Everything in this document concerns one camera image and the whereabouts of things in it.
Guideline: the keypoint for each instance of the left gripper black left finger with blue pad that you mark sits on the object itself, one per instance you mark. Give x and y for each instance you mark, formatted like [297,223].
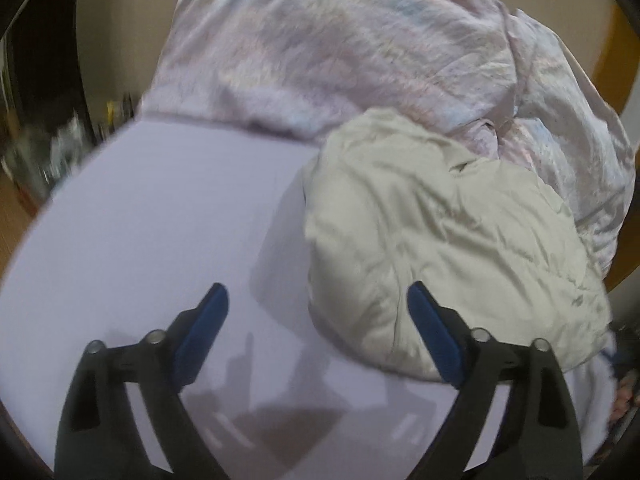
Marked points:
[123,417]

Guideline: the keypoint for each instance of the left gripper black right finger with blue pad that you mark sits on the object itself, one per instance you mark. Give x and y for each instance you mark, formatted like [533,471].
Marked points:
[538,436]

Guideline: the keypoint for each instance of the cream puffer jacket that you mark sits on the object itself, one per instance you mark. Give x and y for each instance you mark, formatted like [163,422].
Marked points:
[389,204]

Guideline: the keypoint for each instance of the cluttered side table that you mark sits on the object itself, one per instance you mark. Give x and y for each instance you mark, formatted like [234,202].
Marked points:
[44,145]

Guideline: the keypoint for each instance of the lavender patterned quilt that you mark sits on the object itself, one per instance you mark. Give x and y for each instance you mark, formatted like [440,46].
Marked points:
[496,80]

